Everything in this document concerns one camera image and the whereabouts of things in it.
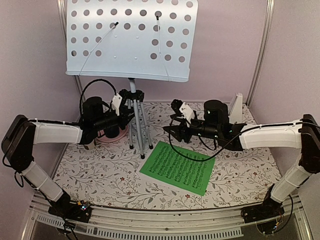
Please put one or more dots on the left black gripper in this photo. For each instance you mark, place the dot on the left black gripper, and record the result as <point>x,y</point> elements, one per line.
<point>125,111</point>

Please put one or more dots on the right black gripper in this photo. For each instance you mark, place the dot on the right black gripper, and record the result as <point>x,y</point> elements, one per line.
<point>180,131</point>

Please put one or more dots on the green sheet music page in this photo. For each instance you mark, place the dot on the green sheet music page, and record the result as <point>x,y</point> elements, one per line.
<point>179,167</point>

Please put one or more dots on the white perforated music stand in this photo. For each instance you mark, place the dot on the white perforated music stand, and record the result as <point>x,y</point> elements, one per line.
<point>133,39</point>

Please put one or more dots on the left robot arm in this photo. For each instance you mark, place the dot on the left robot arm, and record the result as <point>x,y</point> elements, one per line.
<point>28,138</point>

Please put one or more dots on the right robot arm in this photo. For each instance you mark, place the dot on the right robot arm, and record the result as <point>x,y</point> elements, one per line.
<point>302,134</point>

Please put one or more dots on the dark blue mug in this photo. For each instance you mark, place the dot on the dark blue mug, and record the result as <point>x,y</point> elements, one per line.
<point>112,132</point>

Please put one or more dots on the pink plate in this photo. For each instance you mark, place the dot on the pink plate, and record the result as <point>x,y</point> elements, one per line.
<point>101,137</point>

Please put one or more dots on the white paper cup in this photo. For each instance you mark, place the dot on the white paper cup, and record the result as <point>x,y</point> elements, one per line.
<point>91,145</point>

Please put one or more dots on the floral table mat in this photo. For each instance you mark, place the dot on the floral table mat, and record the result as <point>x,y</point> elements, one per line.
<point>114,175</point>

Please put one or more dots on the white metronome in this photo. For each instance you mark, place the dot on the white metronome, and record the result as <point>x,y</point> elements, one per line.
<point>235,109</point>

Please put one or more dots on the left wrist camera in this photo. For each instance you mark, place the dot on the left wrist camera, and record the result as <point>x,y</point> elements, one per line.
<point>119,100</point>

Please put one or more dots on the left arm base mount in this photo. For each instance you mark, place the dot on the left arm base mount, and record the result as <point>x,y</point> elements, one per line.
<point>71,211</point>

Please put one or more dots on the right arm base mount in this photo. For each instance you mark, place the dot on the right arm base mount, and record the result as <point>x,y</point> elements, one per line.
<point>265,210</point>

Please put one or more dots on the aluminium front rail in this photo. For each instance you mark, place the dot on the aluminium front rail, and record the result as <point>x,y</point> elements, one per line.
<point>110,223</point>

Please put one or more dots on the right aluminium frame post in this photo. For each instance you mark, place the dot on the right aluminium frame post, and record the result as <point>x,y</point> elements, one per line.
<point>269,10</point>

